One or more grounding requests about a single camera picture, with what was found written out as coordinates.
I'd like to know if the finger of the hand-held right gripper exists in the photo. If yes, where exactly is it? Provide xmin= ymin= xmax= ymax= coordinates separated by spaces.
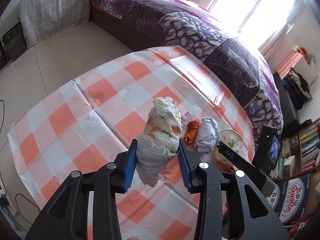
xmin=216 ymin=141 xmax=260 ymax=178

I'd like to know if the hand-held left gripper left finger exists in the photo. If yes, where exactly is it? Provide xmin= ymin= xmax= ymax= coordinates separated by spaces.
xmin=25 ymin=139 xmax=138 ymax=240

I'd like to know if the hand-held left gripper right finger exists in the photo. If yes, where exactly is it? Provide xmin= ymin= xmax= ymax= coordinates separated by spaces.
xmin=178 ymin=140 xmax=293 ymax=240

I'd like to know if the paper cup with green print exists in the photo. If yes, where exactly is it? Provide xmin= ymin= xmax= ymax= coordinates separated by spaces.
xmin=217 ymin=129 xmax=242 ymax=163

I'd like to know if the stack of small boxes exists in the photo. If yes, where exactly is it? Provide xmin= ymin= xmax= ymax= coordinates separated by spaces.
xmin=274 ymin=135 xmax=300 ymax=180

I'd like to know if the crumpled white plastic bag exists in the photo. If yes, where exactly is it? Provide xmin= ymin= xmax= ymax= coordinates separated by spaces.
xmin=194 ymin=117 xmax=220 ymax=153

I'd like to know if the wooden bookshelf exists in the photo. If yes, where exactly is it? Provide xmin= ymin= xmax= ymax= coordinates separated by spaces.
xmin=271 ymin=119 xmax=320 ymax=180

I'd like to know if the orange cloth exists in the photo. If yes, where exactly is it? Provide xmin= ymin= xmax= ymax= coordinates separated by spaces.
xmin=184 ymin=121 xmax=200 ymax=147

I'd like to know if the collection of colourful books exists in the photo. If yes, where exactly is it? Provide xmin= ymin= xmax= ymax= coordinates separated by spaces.
xmin=299 ymin=122 xmax=320 ymax=173

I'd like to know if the black bench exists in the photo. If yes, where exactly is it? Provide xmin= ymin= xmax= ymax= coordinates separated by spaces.
xmin=272 ymin=72 xmax=303 ymax=130

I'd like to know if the pale knitted strip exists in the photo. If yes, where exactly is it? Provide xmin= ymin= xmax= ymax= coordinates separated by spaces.
xmin=180 ymin=112 xmax=193 ymax=129

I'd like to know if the blue printed box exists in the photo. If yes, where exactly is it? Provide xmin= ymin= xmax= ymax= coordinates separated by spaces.
xmin=266 ymin=172 xmax=313 ymax=223

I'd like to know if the orange checked tablecloth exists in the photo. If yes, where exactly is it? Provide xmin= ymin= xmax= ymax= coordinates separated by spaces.
xmin=7 ymin=45 xmax=255 ymax=240

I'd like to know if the pile of folded clothes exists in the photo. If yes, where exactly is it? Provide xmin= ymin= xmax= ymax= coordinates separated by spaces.
xmin=282 ymin=70 xmax=313 ymax=110

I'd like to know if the pink drawer cabinet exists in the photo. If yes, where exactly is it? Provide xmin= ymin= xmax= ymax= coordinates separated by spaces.
xmin=276 ymin=51 xmax=318 ymax=82

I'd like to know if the white power strip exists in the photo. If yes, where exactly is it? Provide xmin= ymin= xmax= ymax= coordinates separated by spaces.
xmin=0 ymin=185 xmax=20 ymax=218

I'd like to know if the bed with purple bedspread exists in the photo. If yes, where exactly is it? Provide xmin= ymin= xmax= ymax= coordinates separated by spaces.
xmin=89 ymin=0 xmax=284 ymax=150

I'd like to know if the window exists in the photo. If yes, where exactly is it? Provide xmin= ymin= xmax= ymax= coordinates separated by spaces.
xmin=207 ymin=0 xmax=295 ymax=53

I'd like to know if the black floor box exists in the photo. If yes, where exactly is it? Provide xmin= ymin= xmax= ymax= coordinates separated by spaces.
xmin=2 ymin=22 xmax=27 ymax=62

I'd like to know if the grey checked cloth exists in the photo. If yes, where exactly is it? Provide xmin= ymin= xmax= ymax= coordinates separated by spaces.
xmin=17 ymin=0 xmax=93 ymax=50

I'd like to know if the dark bed frame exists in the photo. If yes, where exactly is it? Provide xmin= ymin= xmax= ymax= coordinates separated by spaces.
xmin=89 ymin=1 xmax=165 ymax=53

